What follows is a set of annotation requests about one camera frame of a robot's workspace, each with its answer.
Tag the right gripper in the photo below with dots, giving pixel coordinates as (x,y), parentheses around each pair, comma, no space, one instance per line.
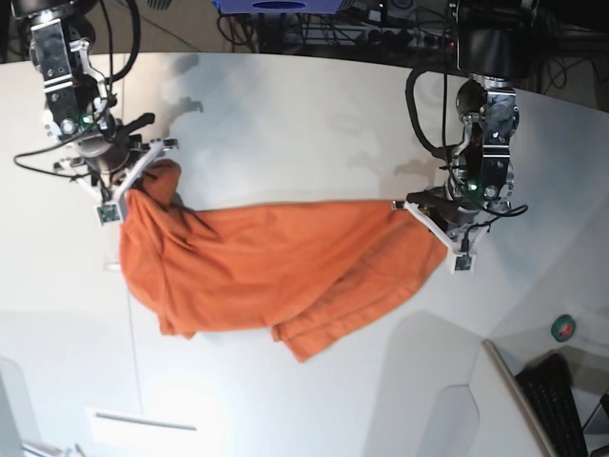
(107,152)

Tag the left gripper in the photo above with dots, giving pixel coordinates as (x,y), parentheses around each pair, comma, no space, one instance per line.
(440,211)

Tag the orange t-shirt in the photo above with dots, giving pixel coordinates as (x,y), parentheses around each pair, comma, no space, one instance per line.
(311,273)

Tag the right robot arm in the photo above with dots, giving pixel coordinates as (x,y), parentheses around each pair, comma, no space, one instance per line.
(78,97)

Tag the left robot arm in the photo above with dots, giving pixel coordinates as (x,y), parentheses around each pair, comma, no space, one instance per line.
(490,43)

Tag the blue box with oval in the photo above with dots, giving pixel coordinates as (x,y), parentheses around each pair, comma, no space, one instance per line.
(278,6)

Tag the green tape roll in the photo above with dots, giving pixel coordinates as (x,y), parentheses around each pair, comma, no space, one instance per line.
(563,328)

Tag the black keyboard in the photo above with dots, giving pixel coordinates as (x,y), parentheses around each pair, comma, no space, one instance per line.
(547,386)

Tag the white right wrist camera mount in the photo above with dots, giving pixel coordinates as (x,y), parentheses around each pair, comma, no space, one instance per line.
(109,191)

